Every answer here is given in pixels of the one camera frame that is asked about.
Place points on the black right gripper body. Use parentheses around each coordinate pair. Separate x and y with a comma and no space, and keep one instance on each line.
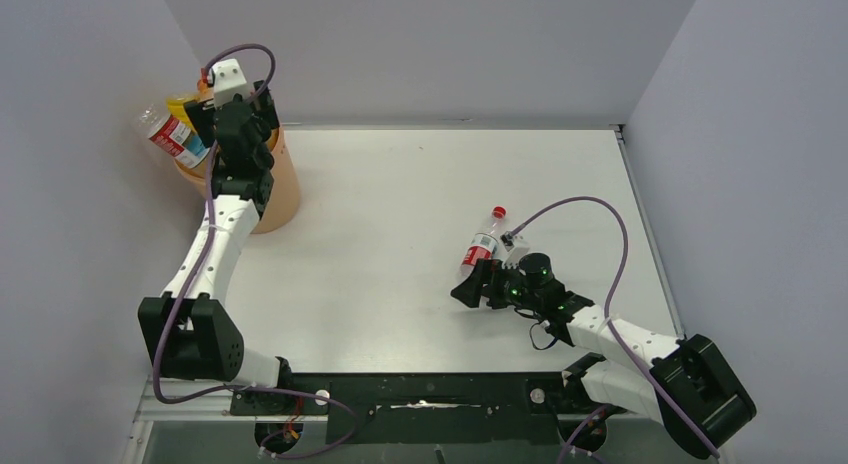
(508,290)

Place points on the orange drink bottle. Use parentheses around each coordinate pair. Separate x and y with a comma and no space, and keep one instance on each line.
(204,91)

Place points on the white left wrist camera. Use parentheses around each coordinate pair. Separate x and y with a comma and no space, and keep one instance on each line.
(226,80)

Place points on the yellow-label bottle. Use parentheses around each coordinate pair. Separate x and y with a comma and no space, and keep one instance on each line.
(175,103)

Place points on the red-blue label bottle red cap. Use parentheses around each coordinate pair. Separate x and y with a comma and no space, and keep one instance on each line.
(485,241)

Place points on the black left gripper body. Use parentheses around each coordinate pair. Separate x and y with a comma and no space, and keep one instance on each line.
(201,114)

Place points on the red-label bottle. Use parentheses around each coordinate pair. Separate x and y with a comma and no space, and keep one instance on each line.
(159,126)

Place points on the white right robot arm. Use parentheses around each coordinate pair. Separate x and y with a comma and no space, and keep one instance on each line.
(686,385)

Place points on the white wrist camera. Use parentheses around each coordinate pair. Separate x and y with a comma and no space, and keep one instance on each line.
(226,80)
(513,248)

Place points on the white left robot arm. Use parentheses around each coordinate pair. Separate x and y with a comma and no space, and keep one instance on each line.
(187,331)

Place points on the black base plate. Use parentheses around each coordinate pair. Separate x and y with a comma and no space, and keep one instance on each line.
(539,408)

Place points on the orange plastic bin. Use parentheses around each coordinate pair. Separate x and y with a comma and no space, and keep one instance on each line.
(285,196)

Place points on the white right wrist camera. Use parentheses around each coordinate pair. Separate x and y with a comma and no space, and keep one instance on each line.
(513,248)

